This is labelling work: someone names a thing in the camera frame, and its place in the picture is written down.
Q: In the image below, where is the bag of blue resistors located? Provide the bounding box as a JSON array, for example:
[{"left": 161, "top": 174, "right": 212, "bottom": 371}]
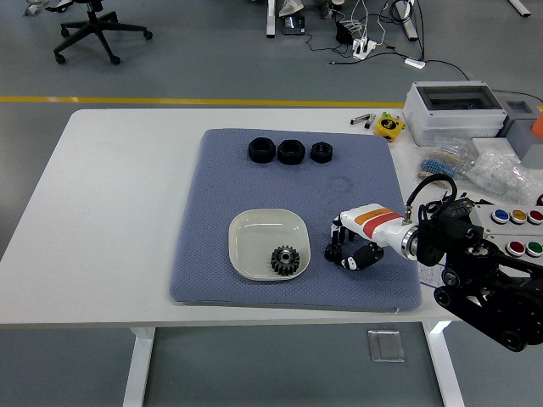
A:
[{"left": 417, "top": 146, "right": 467, "bottom": 186}]

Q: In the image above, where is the black office chair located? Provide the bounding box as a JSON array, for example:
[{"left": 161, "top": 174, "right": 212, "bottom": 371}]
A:
[{"left": 53, "top": 0, "right": 154, "bottom": 65}]

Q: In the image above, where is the white box with coloured buttons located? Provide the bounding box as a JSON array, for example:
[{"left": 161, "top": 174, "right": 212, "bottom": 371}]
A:
[{"left": 470, "top": 202, "right": 543, "bottom": 260}]

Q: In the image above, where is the grey electrical enclosure box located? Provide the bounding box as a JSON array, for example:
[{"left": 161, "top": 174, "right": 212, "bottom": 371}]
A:
[{"left": 401, "top": 80, "right": 508, "bottom": 148}]

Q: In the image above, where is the white square plate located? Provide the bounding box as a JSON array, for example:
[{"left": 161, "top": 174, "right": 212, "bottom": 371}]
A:
[{"left": 227, "top": 209, "right": 311, "bottom": 281}]

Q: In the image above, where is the small black hex nut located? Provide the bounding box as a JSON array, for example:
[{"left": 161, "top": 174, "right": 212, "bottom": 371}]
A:
[{"left": 310, "top": 142, "right": 333, "bottom": 164}]

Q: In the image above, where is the large black gear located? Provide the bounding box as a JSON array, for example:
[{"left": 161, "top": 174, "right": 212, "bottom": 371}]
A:
[{"left": 270, "top": 244, "right": 301, "bottom": 276}]

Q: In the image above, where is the blue-grey textured mat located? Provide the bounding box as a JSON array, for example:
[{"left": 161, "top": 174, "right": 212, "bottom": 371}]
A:
[{"left": 168, "top": 128, "right": 424, "bottom": 314}]

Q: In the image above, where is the white power strip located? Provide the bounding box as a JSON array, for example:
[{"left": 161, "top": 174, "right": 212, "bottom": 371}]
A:
[{"left": 352, "top": 37, "right": 378, "bottom": 60}]

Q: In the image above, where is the person's white shoe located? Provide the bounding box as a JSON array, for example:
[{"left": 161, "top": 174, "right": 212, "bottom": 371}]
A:
[{"left": 277, "top": 0, "right": 305, "bottom": 18}]

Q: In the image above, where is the white flat box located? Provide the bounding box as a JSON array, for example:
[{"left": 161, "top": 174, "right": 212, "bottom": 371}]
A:
[{"left": 471, "top": 136, "right": 521, "bottom": 164}]

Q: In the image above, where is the grey desk leg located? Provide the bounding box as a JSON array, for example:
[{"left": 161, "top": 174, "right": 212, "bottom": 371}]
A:
[{"left": 396, "top": 0, "right": 419, "bottom": 42}]

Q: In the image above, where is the black desk phone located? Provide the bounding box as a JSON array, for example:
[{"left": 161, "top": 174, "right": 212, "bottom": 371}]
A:
[{"left": 282, "top": 15, "right": 307, "bottom": 36}]

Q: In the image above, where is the clear floor plate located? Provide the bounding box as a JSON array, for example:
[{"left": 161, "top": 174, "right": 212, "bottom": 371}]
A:
[{"left": 367, "top": 328, "right": 406, "bottom": 363}]

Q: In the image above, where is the black power adapter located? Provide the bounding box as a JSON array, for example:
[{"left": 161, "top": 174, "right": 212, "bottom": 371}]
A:
[{"left": 335, "top": 20, "right": 355, "bottom": 44}]

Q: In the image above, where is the black silver small tool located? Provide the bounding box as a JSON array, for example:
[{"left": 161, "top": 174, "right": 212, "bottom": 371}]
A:
[{"left": 350, "top": 113, "right": 377, "bottom": 130}]

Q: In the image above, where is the light grey block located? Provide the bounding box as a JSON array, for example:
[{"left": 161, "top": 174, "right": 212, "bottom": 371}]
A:
[{"left": 511, "top": 120, "right": 543, "bottom": 169}]

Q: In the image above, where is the purple white label card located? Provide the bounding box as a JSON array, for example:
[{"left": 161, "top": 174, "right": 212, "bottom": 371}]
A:
[{"left": 417, "top": 260, "right": 446, "bottom": 292}]

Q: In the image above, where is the white table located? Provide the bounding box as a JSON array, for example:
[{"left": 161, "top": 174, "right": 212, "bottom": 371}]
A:
[{"left": 0, "top": 109, "right": 523, "bottom": 407}]

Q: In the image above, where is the clear bag of parts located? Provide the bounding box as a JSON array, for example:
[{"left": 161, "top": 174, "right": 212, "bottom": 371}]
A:
[{"left": 464, "top": 148, "right": 542, "bottom": 198}]

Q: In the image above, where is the yellow tape measure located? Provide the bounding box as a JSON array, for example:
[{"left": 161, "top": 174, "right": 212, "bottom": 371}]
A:
[{"left": 374, "top": 116, "right": 406, "bottom": 140}]

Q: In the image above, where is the large black hex nut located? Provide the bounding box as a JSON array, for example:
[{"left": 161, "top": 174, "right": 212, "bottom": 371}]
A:
[
  {"left": 247, "top": 136, "right": 276, "bottom": 164},
  {"left": 277, "top": 138, "right": 305, "bottom": 165}
]

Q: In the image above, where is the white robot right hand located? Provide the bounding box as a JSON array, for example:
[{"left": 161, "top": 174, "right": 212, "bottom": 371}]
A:
[{"left": 324, "top": 203, "right": 408, "bottom": 272}]

